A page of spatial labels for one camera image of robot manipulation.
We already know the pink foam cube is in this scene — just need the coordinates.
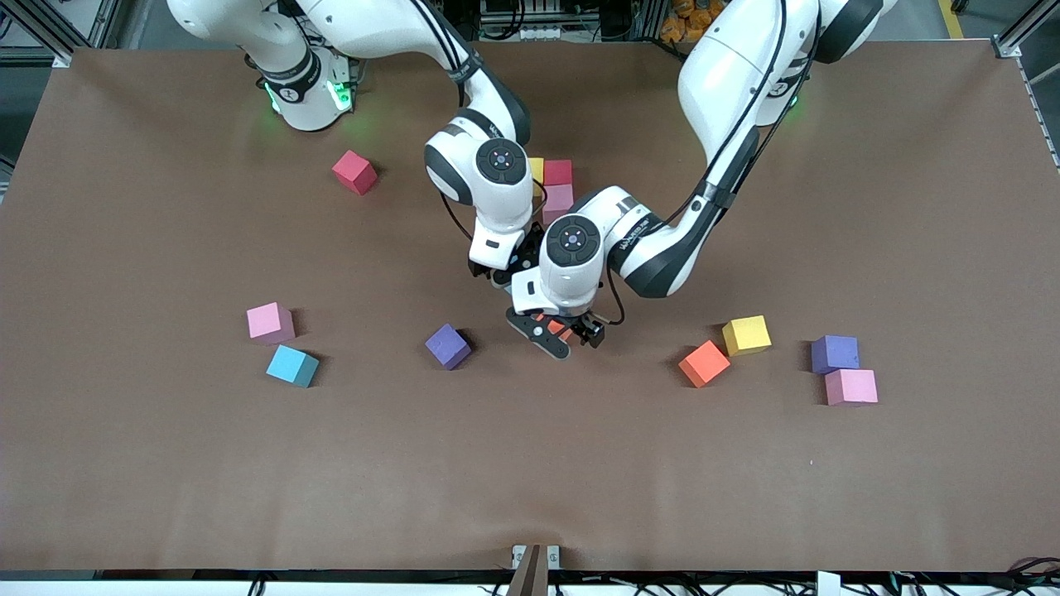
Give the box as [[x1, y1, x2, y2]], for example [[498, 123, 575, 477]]
[[246, 301, 296, 346], [824, 368, 879, 407], [542, 184, 575, 226]]

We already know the purple foam cube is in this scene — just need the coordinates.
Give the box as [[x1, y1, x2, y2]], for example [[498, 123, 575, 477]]
[[424, 323, 474, 372], [811, 334, 860, 375]]

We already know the brown table cover sheet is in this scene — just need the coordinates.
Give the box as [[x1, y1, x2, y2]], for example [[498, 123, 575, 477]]
[[0, 41, 1060, 574]]

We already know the orange packets pile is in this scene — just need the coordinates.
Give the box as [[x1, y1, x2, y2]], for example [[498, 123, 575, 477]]
[[660, 0, 727, 42]]

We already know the silver metal bracket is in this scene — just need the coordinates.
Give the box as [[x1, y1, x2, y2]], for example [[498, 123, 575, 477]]
[[511, 544, 562, 571]]

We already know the brown camera post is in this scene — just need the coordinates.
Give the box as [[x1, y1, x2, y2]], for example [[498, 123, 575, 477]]
[[505, 544, 552, 596]]

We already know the aluminium frame profile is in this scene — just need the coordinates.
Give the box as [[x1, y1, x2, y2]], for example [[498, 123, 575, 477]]
[[0, 0, 113, 69], [990, 0, 1060, 60]]

